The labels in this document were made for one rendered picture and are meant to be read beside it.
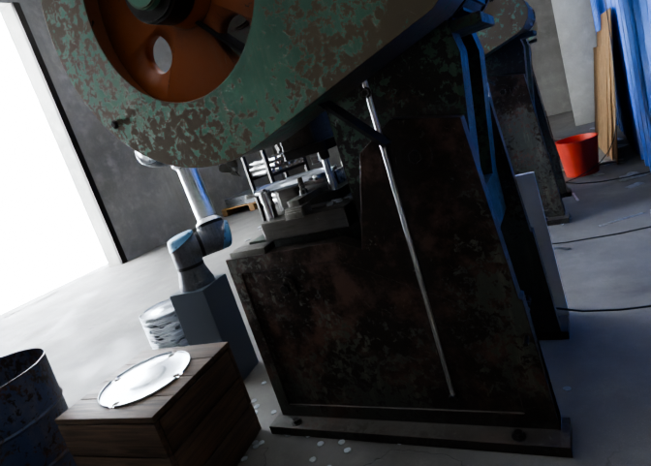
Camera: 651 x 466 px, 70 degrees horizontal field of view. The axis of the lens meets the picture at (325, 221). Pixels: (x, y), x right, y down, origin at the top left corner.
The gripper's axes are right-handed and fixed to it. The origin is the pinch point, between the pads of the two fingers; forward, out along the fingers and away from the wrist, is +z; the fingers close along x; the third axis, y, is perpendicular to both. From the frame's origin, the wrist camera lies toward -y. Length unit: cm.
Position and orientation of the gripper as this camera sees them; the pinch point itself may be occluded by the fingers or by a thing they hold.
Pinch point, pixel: (238, 172)
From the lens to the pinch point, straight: 159.7
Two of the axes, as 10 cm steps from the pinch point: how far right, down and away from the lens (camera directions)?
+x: 6.6, -5.6, -5.1
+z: 6.4, 7.7, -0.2
